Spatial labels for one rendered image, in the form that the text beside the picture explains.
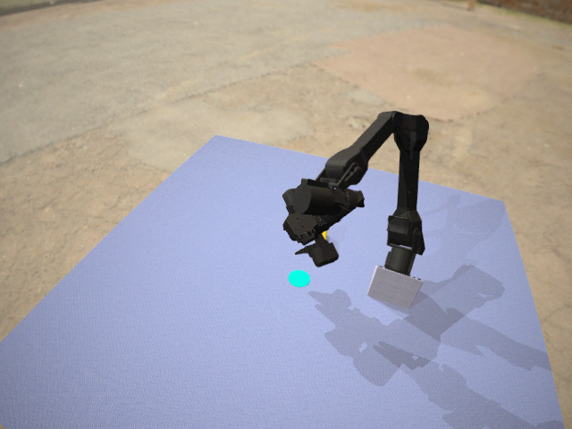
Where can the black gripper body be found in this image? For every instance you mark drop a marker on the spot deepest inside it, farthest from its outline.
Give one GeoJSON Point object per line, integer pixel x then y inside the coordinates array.
{"type": "Point", "coordinates": [323, 253]}

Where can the cyan flat circle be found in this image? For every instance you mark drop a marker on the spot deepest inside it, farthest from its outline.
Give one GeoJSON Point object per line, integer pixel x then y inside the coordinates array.
{"type": "Point", "coordinates": [299, 278]}

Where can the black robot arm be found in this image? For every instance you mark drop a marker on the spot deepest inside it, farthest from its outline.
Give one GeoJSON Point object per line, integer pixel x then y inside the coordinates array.
{"type": "Point", "coordinates": [348, 167]}

